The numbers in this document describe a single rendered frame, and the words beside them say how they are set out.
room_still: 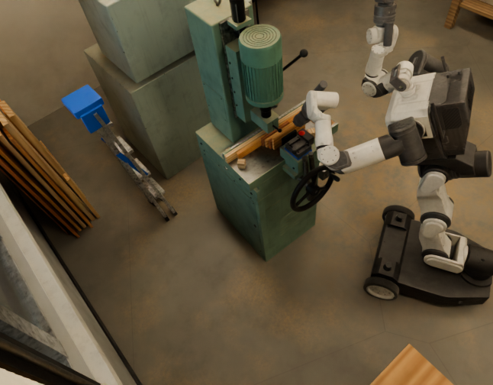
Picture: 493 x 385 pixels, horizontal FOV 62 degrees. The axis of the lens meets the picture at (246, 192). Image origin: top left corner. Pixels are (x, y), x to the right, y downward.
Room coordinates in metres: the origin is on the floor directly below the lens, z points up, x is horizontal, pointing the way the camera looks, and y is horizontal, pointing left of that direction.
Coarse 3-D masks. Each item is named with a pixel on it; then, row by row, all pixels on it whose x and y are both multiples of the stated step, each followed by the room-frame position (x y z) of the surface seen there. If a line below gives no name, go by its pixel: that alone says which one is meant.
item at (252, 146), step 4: (292, 116) 1.55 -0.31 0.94; (288, 120) 1.53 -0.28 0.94; (292, 120) 1.53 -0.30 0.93; (280, 124) 1.51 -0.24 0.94; (256, 140) 1.43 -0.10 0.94; (260, 140) 1.42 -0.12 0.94; (248, 144) 1.41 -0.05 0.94; (252, 144) 1.40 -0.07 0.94; (256, 144) 1.41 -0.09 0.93; (260, 144) 1.42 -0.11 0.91; (244, 148) 1.38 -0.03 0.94; (248, 148) 1.38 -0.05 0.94; (252, 148) 1.39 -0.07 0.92; (240, 152) 1.36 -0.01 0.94; (244, 152) 1.37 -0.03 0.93; (248, 152) 1.38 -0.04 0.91; (240, 156) 1.36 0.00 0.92; (244, 156) 1.37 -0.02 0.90
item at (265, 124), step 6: (252, 108) 1.52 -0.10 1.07; (258, 108) 1.51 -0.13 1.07; (252, 114) 1.50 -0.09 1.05; (258, 114) 1.47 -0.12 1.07; (252, 120) 1.51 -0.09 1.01; (258, 120) 1.46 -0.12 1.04; (264, 120) 1.43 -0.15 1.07; (270, 120) 1.42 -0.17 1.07; (276, 120) 1.42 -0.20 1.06; (264, 126) 1.42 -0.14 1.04; (270, 126) 1.41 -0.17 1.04; (276, 126) 1.42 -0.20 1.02
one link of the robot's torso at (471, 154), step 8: (472, 144) 1.05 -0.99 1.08; (472, 152) 1.02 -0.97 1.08; (480, 152) 1.01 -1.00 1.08; (488, 152) 0.99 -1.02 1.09; (424, 160) 1.04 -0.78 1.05; (432, 160) 1.02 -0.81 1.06; (440, 160) 1.01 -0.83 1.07; (448, 160) 0.99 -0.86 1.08; (456, 160) 0.98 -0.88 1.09; (464, 160) 0.97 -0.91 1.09; (472, 160) 0.97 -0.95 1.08; (480, 160) 0.97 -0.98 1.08; (488, 160) 0.96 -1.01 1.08; (456, 168) 0.97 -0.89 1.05; (464, 168) 0.96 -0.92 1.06; (472, 168) 0.94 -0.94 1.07; (480, 168) 0.94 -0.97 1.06; (488, 168) 0.93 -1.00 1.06; (456, 176) 0.97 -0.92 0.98; (464, 176) 0.96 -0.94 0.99; (472, 176) 0.94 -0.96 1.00; (480, 176) 0.93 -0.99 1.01; (488, 176) 0.92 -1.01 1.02
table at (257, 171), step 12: (252, 156) 1.36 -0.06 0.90; (264, 156) 1.35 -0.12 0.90; (276, 156) 1.33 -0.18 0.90; (228, 168) 1.34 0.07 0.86; (252, 168) 1.28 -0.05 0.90; (264, 168) 1.27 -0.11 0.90; (276, 168) 1.27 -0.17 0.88; (288, 168) 1.27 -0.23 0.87; (240, 180) 1.25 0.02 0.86; (252, 180) 1.21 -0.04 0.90; (264, 180) 1.23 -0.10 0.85
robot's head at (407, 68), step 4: (404, 64) 1.21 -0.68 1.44; (408, 64) 1.21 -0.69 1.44; (412, 64) 1.22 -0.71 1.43; (404, 68) 1.19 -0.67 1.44; (408, 68) 1.19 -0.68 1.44; (412, 68) 1.20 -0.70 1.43; (400, 72) 1.19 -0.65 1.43; (404, 72) 1.17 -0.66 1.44; (408, 72) 1.18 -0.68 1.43; (412, 72) 1.18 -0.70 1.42; (400, 76) 1.15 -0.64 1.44; (404, 76) 1.15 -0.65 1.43; (408, 76) 1.16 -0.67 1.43; (412, 84) 1.16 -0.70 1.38; (412, 88) 1.15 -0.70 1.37; (400, 92) 1.16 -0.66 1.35; (404, 92) 1.15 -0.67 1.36
